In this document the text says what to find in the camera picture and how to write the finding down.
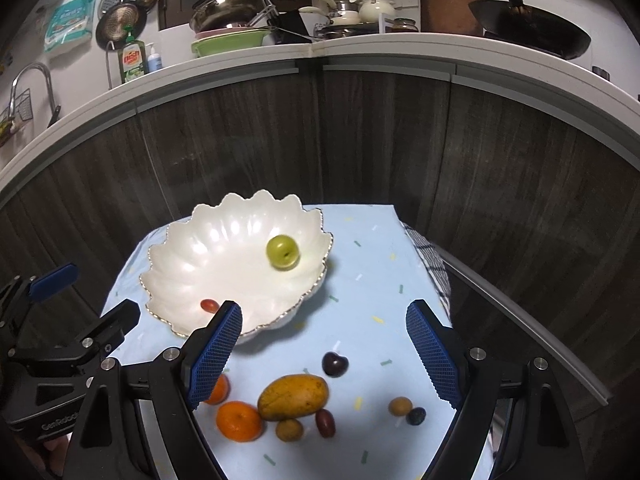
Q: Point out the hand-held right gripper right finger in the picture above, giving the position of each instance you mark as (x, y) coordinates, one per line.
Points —
(432, 355)

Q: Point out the dark wood kitchen cabinet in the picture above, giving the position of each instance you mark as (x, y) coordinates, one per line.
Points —
(250, 135)

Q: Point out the small green apple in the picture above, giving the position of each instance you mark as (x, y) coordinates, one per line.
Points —
(282, 252)

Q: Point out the brown longan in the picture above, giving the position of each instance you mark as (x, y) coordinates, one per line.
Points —
(289, 430)
(400, 406)

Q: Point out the dark blueberry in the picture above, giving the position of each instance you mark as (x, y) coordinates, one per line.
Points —
(416, 416)

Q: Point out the green dish soap bottle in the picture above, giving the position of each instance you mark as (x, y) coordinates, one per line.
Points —
(131, 60)

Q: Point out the large orange mandarin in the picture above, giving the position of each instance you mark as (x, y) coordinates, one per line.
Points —
(239, 421)

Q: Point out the green plastic basin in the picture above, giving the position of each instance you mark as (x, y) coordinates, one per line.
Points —
(227, 44)

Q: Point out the red cherry tomato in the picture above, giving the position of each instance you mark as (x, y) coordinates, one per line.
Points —
(208, 305)

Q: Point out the white scalloped bowl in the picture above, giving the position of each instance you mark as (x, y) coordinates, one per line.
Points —
(215, 260)

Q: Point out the cream pot with lid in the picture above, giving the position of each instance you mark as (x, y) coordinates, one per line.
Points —
(377, 10)

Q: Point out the brown kiwi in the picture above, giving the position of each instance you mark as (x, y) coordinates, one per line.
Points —
(293, 397)

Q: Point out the red grape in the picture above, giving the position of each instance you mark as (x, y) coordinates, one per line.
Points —
(325, 422)

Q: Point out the teal wet wipes packet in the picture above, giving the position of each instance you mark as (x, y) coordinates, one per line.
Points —
(70, 20)

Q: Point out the pink plate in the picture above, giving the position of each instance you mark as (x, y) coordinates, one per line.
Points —
(225, 33)

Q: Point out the light blue speckled tablecloth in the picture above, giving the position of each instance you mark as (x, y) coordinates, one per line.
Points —
(360, 285)

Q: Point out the glass jar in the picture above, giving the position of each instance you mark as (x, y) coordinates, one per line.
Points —
(404, 25)

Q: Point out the dark red cherry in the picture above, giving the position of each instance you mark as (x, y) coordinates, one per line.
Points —
(335, 365)

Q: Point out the clear pump soap bottle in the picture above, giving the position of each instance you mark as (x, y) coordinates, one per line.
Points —
(154, 61)

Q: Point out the black white checked cloth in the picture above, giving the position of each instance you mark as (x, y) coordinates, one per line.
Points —
(432, 265)

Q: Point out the metal tongs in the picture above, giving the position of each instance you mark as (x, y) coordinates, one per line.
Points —
(265, 14)

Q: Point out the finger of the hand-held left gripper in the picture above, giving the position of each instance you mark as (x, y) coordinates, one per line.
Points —
(52, 280)
(115, 320)

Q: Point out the steel kitchen faucet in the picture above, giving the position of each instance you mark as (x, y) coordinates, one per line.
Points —
(47, 80)

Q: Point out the small orange mandarin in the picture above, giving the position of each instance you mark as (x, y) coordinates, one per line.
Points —
(221, 390)

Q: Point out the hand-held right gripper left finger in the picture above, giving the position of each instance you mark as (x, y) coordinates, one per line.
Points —
(215, 355)

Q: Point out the black wok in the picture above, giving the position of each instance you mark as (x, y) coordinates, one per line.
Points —
(530, 25)

